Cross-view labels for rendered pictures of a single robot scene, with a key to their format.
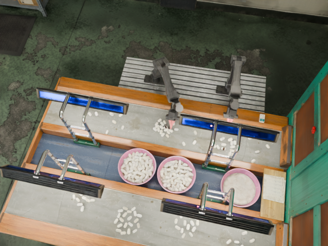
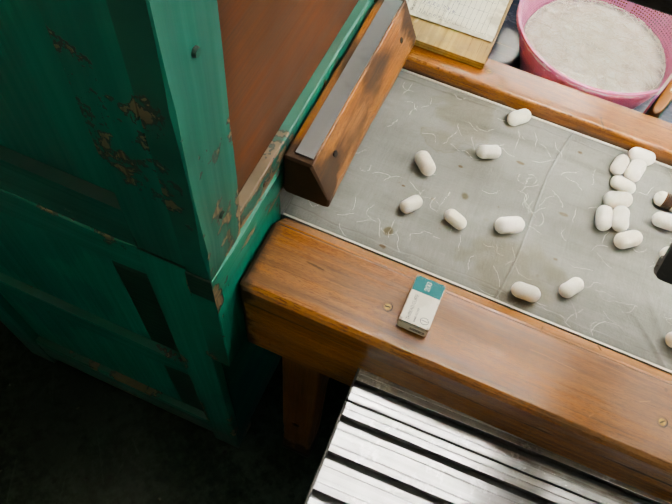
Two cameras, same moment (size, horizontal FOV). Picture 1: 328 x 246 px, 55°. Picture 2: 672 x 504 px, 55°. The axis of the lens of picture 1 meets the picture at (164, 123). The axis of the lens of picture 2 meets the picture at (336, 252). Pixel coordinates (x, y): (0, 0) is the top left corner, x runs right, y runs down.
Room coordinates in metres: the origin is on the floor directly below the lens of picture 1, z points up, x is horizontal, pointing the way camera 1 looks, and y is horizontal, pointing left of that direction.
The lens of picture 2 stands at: (1.37, -0.82, 1.43)
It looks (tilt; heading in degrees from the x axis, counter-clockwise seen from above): 61 degrees down; 183
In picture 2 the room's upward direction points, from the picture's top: 8 degrees clockwise
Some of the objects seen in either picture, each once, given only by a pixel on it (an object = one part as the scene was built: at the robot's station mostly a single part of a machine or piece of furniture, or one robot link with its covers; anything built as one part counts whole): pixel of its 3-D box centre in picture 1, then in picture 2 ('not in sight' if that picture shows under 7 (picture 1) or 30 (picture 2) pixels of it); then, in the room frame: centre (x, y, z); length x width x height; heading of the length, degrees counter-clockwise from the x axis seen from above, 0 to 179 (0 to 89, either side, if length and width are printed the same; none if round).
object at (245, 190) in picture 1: (238, 189); (589, 56); (0.54, -0.51, 0.71); 0.22 x 0.22 x 0.06
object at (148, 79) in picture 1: (155, 77); not in sight; (1.48, 0.06, 0.71); 0.20 x 0.07 x 0.08; 78
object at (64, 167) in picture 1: (64, 175); not in sight; (0.61, 0.65, 0.90); 0.20 x 0.19 x 0.45; 77
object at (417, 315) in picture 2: (261, 118); (421, 305); (1.05, -0.73, 0.78); 0.06 x 0.04 x 0.02; 167
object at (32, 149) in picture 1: (35, 149); not in sight; (0.89, 0.97, 0.66); 1.22 x 0.02 x 0.16; 167
